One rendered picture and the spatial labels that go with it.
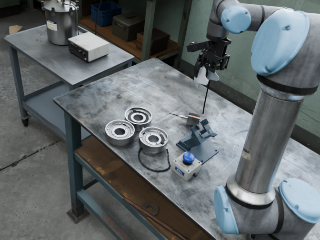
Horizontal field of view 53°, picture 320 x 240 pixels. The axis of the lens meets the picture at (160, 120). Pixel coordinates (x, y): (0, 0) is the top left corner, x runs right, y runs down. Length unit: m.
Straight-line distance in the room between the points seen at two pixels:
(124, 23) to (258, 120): 2.42
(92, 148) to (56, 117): 0.73
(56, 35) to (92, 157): 0.81
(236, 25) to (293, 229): 0.56
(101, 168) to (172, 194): 0.47
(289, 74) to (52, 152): 1.86
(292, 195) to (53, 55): 1.46
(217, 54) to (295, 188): 0.51
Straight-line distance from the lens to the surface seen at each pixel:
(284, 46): 0.59
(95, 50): 1.83
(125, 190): 1.35
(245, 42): 2.73
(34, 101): 2.35
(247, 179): 0.76
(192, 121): 1.29
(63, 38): 1.98
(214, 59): 1.12
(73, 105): 1.34
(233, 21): 0.97
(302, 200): 0.87
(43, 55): 1.92
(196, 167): 1.08
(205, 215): 1.03
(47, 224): 1.94
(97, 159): 1.46
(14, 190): 2.11
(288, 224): 0.87
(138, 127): 1.21
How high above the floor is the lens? 1.63
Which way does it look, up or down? 40 degrees down
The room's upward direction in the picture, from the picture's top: 10 degrees clockwise
